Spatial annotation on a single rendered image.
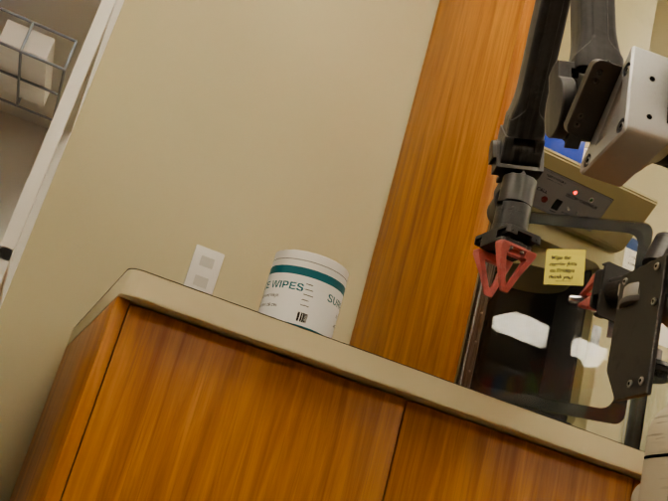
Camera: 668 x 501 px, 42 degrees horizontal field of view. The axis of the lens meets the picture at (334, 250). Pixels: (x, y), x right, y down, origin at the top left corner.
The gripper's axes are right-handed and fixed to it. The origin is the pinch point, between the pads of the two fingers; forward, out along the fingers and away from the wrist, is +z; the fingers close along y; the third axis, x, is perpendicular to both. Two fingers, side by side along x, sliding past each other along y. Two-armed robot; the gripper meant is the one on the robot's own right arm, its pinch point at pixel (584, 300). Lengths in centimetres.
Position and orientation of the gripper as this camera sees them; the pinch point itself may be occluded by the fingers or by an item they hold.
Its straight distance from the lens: 168.7
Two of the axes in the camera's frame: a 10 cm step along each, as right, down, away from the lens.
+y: 2.6, -9.2, 3.0
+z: -3.8, 1.9, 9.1
